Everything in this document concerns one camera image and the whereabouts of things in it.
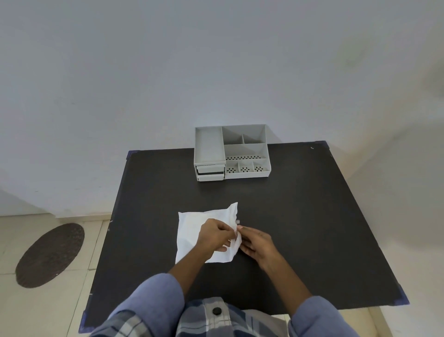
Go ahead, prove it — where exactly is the person's right hand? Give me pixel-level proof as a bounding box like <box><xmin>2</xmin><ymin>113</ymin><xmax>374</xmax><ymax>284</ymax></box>
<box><xmin>237</xmin><ymin>225</ymin><xmax>279</xmax><ymax>270</ymax></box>

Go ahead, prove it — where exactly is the person's left hand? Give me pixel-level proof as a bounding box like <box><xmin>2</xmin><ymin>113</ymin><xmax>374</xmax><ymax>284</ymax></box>
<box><xmin>193</xmin><ymin>219</ymin><xmax>241</xmax><ymax>262</ymax></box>

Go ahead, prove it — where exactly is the white cloth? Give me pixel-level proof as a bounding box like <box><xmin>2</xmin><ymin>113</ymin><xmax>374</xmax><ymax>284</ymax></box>
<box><xmin>175</xmin><ymin>202</ymin><xmax>243</xmax><ymax>264</ymax></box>

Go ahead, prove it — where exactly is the person's left forearm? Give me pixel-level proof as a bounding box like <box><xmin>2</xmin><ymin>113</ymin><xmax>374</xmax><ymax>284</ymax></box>
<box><xmin>169</xmin><ymin>253</ymin><xmax>211</xmax><ymax>302</ymax></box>

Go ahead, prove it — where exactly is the person's right forearm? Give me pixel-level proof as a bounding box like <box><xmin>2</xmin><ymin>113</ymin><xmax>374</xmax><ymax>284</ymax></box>
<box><xmin>258</xmin><ymin>256</ymin><xmax>313</xmax><ymax>317</ymax></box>

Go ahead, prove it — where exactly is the black table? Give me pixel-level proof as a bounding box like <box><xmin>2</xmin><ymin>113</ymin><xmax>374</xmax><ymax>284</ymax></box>
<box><xmin>79</xmin><ymin>140</ymin><xmax>410</xmax><ymax>334</ymax></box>

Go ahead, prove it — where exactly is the grey desk organizer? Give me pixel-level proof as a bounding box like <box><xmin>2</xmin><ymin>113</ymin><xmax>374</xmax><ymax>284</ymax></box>
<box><xmin>194</xmin><ymin>124</ymin><xmax>270</xmax><ymax>183</ymax></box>

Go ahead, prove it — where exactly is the blue plaid shirt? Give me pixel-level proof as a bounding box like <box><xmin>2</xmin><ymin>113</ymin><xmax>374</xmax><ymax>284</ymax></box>
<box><xmin>89</xmin><ymin>272</ymin><xmax>362</xmax><ymax>337</ymax></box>

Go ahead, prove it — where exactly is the dark oval floor mat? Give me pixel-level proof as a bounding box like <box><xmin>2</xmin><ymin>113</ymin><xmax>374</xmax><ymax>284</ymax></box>
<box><xmin>15</xmin><ymin>223</ymin><xmax>85</xmax><ymax>289</ymax></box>

